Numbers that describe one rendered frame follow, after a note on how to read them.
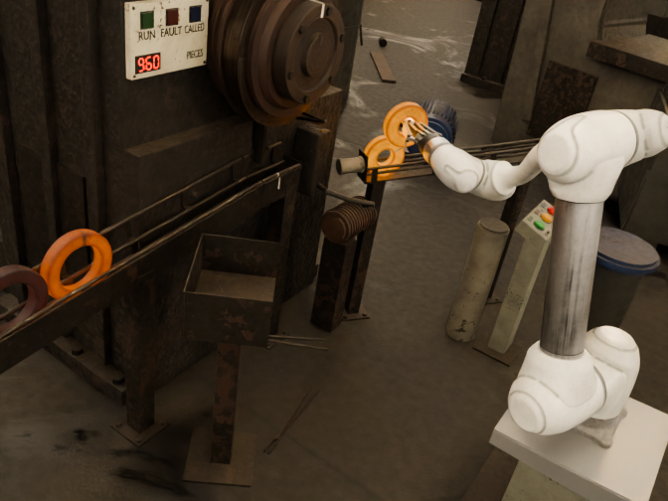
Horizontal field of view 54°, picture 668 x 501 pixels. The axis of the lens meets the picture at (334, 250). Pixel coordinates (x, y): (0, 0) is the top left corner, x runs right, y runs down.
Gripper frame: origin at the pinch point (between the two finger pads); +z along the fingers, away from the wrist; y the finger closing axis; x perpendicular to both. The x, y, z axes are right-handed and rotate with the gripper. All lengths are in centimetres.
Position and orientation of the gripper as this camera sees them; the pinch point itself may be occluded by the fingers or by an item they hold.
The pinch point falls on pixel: (407, 120)
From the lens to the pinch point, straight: 222.2
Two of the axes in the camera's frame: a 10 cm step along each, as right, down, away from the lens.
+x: 1.6, -8.1, -5.6
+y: 9.3, -0.7, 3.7
